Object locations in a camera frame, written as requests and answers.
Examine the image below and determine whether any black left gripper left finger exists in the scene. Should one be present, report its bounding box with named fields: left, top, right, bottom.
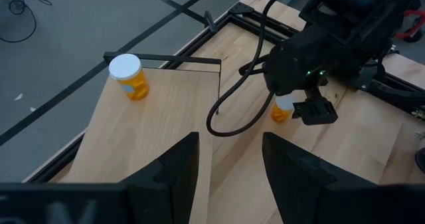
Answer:
left=123, top=132, right=201, bottom=224

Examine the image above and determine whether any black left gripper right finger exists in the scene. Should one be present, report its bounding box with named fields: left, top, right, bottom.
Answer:
left=261, top=132, right=381, bottom=224

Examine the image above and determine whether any orange pill bottle white cap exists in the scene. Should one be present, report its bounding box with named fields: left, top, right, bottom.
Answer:
left=108, top=53, right=150, bottom=102
left=270, top=95, right=297, bottom=124

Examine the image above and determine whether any black clamp lever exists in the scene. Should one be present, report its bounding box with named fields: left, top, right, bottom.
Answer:
left=203, top=10, right=216, bottom=34

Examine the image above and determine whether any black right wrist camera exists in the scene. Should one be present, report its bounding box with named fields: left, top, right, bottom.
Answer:
left=291, top=96, right=339, bottom=126

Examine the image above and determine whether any black aluminium table frame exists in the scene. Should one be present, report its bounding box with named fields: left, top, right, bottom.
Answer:
left=21, top=1, right=425, bottom=185

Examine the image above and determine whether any wooden shelf black metal frame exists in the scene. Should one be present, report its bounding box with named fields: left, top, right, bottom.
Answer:
left=49, top=52, right=222, bottom=224

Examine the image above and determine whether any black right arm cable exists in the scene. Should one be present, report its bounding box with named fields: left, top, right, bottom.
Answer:
left=205, top=0, right=315, bottom=138

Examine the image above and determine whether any red metal cart frame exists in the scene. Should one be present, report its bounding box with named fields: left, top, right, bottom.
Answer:
left=394, top=9, right=425, bottom=44

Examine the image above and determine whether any black coiled floor cable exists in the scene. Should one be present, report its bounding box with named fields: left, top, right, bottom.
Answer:
left=0, top=0, right=53, bottom=44

